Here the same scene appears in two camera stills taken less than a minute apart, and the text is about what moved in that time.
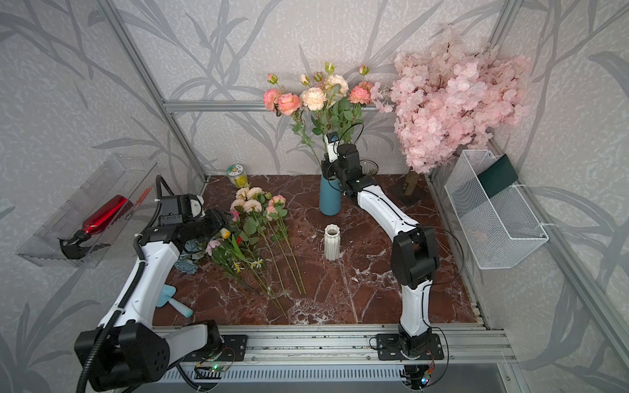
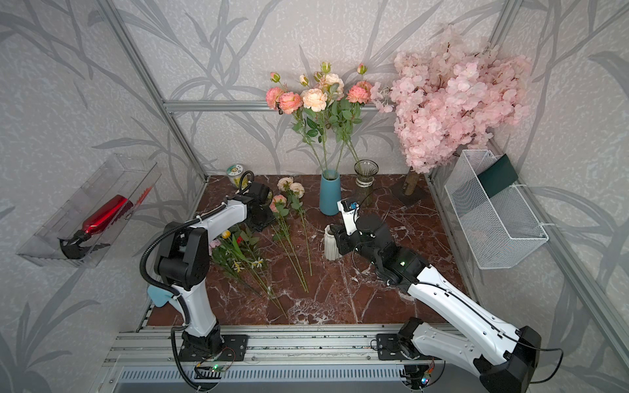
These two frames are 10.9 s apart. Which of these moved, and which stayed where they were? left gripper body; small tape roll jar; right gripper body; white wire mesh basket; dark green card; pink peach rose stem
Moved: right gripper body; left gripper body
Stayed: white wire mesh basket; dark green card; small tape roll jar; pink peach rose stem
